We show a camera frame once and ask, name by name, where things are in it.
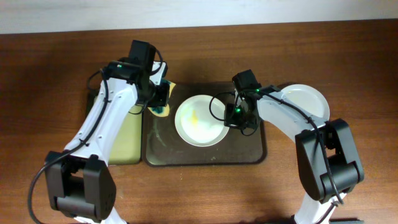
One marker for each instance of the pale grey plate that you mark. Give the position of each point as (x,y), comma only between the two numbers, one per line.
(309,99)

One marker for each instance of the white plate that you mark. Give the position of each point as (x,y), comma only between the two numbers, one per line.
(195,124)

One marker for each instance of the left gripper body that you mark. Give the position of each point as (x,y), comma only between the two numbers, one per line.
(160,96)

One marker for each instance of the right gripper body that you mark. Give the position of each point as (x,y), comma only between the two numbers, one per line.
(236,116)

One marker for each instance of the yellow foam pad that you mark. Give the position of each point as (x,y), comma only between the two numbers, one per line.
(127,145)

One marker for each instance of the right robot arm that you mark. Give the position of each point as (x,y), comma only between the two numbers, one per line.
(329,166)

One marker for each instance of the green and yellow sponge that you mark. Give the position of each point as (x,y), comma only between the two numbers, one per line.
(163,111)

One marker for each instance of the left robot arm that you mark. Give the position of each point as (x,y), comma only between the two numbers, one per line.
(78,180)

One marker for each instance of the large dark brown tray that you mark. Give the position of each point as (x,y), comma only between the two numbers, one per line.
(162,146)

